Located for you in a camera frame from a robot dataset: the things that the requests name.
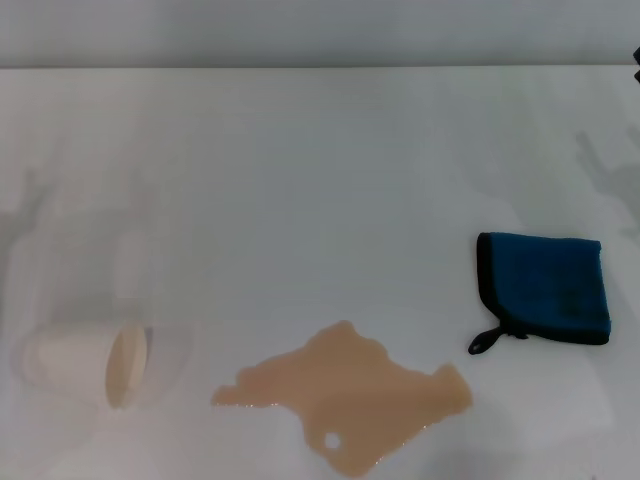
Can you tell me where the blue rag with black trim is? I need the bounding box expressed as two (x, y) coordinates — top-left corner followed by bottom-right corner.
(467, 231), (614, 357)

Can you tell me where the white paper cup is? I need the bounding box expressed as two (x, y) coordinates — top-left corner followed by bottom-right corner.
(20, 322), (151, 412)

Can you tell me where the brown liquid spill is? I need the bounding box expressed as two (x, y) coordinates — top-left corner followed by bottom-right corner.
(209, 319), (474, 480)

